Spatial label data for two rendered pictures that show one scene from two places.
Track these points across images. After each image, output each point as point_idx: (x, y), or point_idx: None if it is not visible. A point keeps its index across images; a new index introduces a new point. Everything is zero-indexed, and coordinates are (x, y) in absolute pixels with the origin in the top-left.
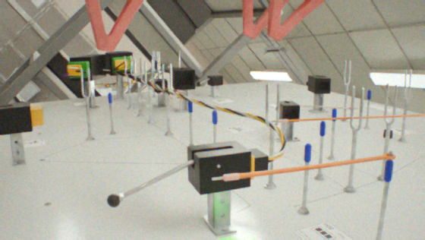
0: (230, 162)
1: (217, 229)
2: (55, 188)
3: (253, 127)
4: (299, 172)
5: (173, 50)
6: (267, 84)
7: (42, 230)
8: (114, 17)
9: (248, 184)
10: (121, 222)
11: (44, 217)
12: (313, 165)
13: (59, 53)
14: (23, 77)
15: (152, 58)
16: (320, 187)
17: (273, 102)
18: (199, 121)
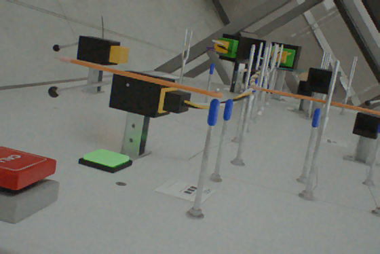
0: (138, 85)
1: (121, 152)
2: (80, 106)
3: (351, 147)
4: (295, 172)
5: (376, 64)
6: (252, 45)
7: (20, 112)
8: (347, 20)
9: (152, 115)
10: (75, 128)
11: (36, 110)
12: (129, 73)
13: (240, 36)
14: (192, 50)
15: (324, 60)
16: (282, 183)
17: None
18: (307, 127)
